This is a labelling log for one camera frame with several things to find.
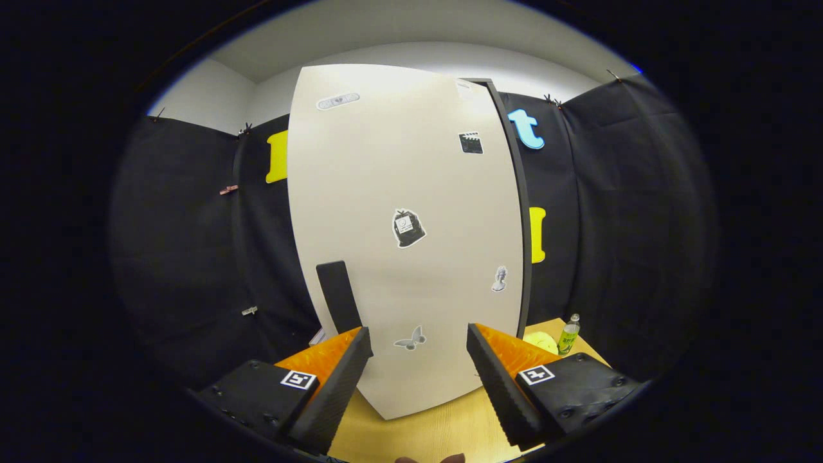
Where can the green drink bottle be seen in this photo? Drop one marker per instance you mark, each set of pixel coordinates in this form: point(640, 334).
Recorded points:
point(568, 339)

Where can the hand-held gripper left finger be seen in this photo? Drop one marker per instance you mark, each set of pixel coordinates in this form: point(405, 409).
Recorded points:
point(337, 392)

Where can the black binder clip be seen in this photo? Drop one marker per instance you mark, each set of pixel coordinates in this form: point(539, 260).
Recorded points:
point(614, 76)
point(157, 115)
point(245, 130)
point(551, 100)

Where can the beige shoe cabinet door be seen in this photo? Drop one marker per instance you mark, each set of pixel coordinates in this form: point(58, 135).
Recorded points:
point(386, 167)

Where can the small stack of books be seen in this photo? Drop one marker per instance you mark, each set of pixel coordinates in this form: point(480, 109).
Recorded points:
point(318, 337)

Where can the yellow ball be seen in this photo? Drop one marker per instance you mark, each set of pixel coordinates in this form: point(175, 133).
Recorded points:
point(540, 342)

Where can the dark grey shoe cabinet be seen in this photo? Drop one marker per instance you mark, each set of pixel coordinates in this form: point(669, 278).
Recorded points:
point(524, 218)

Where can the black backdrop cloth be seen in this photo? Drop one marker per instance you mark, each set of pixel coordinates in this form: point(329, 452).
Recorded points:
point(630, 225)

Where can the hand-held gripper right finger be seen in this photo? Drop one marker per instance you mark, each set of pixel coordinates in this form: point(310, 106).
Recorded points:
point(501, 392)

